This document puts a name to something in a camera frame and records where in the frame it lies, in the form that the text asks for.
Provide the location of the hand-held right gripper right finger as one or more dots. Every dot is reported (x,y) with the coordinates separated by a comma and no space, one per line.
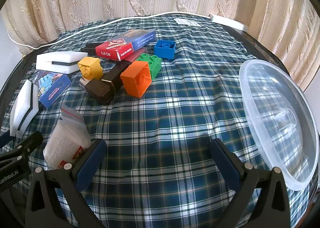
(225,160)

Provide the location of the red playing card box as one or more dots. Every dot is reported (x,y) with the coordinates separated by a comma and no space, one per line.
(125,44)

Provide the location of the white power strip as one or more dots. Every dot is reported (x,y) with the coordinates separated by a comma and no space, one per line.
(228,21)

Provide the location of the blue toy block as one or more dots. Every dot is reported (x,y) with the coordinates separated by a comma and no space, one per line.
(163,49)

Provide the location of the yellow toy block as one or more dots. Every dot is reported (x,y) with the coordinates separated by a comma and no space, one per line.
(91,66)

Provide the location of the green toy block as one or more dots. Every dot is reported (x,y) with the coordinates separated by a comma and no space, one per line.
(155,64)

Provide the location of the zip bag with white contents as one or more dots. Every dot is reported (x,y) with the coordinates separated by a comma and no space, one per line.
(66,140)

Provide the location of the black ribbed object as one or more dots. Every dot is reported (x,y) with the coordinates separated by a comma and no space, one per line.
(88,47)

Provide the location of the white cloth label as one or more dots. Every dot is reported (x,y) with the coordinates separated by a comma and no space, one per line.
(187,22)

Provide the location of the blue playing card box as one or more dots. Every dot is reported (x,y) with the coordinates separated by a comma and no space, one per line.
(51,89)

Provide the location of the orange toy block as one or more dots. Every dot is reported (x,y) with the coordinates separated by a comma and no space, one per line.
(136,80)

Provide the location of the plaid cloth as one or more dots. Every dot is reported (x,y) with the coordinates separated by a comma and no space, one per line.
(162,123)

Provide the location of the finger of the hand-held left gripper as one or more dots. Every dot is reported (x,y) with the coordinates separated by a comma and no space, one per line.
(7,140)
(27,144)

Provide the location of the white sponge with black stripe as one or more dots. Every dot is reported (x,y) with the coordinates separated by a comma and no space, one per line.
(60,59)
(21,108)

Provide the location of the black long box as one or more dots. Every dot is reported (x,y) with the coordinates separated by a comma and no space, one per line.
(115,75)

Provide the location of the clear plastic bowl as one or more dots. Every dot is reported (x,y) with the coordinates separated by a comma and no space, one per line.
(280,123)

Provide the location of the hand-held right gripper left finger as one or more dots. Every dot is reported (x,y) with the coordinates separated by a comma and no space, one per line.
(90,160)

